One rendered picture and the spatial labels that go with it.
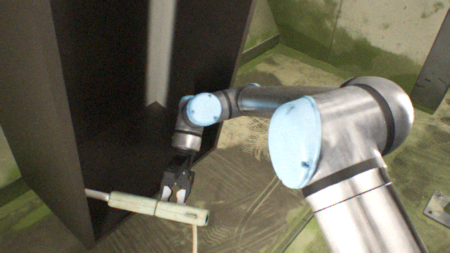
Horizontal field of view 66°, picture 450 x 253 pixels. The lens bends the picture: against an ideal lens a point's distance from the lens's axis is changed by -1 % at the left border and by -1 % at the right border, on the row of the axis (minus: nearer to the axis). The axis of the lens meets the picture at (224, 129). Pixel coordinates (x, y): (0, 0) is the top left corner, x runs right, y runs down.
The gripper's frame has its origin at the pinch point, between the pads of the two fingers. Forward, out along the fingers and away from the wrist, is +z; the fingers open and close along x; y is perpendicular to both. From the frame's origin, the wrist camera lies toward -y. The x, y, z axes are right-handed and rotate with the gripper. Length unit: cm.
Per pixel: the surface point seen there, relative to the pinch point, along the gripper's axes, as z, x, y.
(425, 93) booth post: -93, -116, 138
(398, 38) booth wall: -123, -91, 124
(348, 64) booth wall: -113, -66, 155
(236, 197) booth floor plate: -5, -11, 70
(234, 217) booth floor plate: 3, -13, 63
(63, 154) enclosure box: -12.1, 12.0, -41.9
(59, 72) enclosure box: -25, 6, -57
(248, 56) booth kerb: -108, 8, 148
